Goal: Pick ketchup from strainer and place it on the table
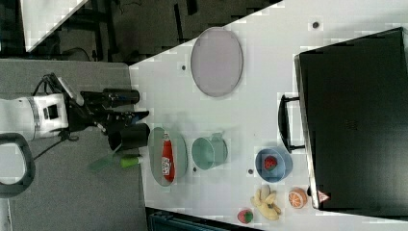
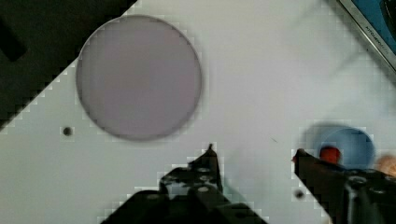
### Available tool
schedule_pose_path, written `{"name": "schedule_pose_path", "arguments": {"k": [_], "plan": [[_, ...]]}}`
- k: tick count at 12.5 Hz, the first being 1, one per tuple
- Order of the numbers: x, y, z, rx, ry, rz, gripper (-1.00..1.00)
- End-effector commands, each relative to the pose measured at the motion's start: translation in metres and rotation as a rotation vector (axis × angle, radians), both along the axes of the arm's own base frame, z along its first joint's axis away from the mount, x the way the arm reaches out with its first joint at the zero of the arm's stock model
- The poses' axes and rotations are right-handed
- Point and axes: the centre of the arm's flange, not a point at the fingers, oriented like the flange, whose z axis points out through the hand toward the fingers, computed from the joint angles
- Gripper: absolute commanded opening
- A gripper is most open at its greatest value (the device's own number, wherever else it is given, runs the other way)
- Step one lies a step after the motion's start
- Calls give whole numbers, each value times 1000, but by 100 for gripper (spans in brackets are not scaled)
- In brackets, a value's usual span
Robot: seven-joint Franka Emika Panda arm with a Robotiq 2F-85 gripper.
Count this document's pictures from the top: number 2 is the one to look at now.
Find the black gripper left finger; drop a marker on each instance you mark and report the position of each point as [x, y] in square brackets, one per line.
[187, 195]

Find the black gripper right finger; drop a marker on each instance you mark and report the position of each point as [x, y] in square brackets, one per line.
[349, 196]

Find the red strawberry in bowl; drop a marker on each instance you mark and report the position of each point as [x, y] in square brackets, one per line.
[330, 154]

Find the blue bowl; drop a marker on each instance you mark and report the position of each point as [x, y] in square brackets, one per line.
[356, 146]

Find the orange slice toy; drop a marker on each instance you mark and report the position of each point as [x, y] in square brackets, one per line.
[387, 165]

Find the round grey plate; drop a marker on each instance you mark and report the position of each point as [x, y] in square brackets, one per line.
[139, 78]

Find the silver toaster oven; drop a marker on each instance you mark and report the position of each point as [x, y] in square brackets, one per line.
[377, 21]

